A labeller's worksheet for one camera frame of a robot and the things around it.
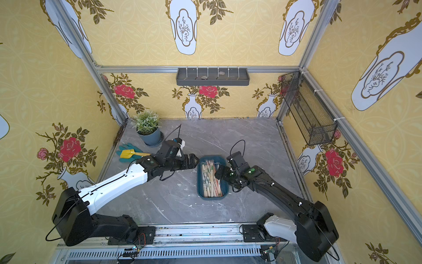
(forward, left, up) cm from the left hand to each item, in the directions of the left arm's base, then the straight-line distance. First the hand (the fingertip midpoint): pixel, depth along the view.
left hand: (195, 162), depth 81 cm
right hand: (-7, -12, -6) cm, 15 cm away
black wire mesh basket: (+15, -63, +8) cm, 65 cm away
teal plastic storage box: (-8, -6, -13) cm, 16 cm away
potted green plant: (+24, +29, 0) cm, 38 cm away
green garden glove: (+20, +45, -14) cm, 51 cm away
